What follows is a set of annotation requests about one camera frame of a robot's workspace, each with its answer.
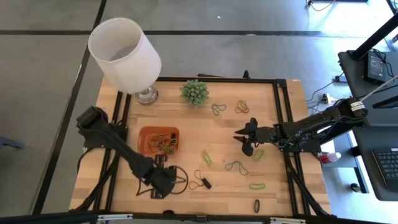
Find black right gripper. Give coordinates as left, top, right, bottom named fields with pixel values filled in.
left=233, top=117, right=279, bottom=157

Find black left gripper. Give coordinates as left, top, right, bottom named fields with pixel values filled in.
left=145, top=154, right=178, bottom=200

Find thin black rubber band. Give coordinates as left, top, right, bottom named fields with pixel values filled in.
left=136, top=166, right=190, bottom=197

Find long red rubber band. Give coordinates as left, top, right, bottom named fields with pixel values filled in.
left=188, top=169, right=206, bottom=190

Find teal blue rubber band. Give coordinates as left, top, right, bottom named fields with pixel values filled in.
left=224, top=161, right=249, bottom=176
left=211, top=103, right=227, bottom=116

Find orange plastic bin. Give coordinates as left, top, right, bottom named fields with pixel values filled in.
left=137, top=126, right=180, bottom=156

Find potted green succulent plant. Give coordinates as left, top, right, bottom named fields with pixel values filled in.
left=180, top=79, right=210, bottom=108

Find red white bottle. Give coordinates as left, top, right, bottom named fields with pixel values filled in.
left=320, top=151, right=342, bottom=164

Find black office desk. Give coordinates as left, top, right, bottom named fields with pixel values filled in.
left=338, top=49, right=398, bottom=202

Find white shade table lamp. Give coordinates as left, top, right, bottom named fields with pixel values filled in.
left=88, top=17, right=162, bottom=106

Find black keyboard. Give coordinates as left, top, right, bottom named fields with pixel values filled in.
left=371, top=148, right=398, bottom=192

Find black power supply box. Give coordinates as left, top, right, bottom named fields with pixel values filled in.
left=363, top=51, right=391, bottom=85

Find black slanted pole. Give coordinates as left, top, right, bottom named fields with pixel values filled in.
left=349, top=14, right=398, bottom=60

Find grey chair foot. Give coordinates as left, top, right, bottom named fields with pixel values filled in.
left=0, top=136, right=25, bottom=151

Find silver metal bracket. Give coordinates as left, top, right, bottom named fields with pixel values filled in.
left=269, top=217, right=306, bottom=224
left=97, top=213, right=134, bottom=222

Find white cable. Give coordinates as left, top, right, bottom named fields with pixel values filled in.
left=359, top=73, right=398, bottom=102

